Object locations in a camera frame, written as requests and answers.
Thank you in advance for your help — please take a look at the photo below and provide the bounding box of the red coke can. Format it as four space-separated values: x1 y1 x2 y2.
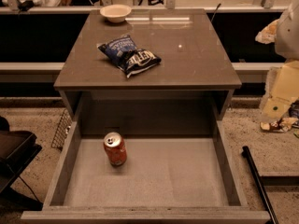
104 132 127 166

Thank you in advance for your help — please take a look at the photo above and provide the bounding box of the open grey top drawer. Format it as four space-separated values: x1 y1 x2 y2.
21 118 270 224

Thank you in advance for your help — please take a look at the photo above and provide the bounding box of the blue kettle chips bag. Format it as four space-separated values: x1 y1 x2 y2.
97 35 162 78

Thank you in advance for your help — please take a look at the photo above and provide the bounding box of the brown snack wrapper on floor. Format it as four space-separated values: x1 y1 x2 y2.
260 118 298 133

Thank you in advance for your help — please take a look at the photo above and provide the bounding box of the wire mesh basket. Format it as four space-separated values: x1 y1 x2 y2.
51 109 72 150

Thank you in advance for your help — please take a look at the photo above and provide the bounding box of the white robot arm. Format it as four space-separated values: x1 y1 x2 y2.
255 0 299 119

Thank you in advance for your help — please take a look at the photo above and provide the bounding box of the grey cabinet with counter top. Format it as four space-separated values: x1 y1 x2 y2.
55 9 240 136

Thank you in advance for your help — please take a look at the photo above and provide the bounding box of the dark blue packet on floor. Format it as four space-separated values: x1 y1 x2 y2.
289 101 299 119

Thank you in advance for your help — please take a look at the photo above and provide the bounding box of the white bowl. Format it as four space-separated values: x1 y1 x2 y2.
100 5 132 23

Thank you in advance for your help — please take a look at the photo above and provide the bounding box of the black bar on floor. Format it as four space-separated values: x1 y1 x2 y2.
242 146 278 224

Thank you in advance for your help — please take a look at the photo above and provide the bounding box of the black tray stand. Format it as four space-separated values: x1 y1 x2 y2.
0 117 43 211

